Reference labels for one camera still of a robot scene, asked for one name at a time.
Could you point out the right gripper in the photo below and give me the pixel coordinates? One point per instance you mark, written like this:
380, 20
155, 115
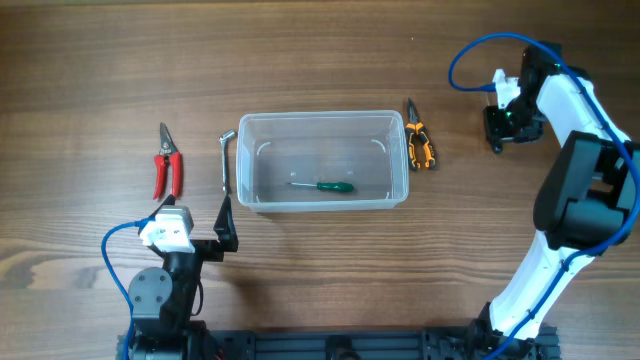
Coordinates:
495, 134

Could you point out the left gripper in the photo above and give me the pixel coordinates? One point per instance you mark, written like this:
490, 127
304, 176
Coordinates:
214, 251

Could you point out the black red screwdriver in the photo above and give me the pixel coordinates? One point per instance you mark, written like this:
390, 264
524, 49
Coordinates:
498, 148

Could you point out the orange black pliers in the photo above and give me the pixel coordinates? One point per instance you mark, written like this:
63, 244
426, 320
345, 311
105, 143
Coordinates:
417, 137

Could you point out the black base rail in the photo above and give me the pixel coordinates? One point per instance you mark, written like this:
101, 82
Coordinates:
428, 344

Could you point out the clear plastic container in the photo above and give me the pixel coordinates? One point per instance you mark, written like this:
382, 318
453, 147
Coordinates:
364, 148

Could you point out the silver socket wrench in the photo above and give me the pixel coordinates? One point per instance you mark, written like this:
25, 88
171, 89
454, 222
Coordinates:
224, 139

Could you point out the green handled screwdriver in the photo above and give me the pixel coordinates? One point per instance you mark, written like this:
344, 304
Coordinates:
339, 187

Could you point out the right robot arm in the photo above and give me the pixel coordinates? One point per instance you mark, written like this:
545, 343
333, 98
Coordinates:
587, 203

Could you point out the red handled pruning shears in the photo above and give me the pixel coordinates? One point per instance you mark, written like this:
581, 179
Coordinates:
168, 159

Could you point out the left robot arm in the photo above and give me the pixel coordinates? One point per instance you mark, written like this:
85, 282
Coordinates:
164, 300

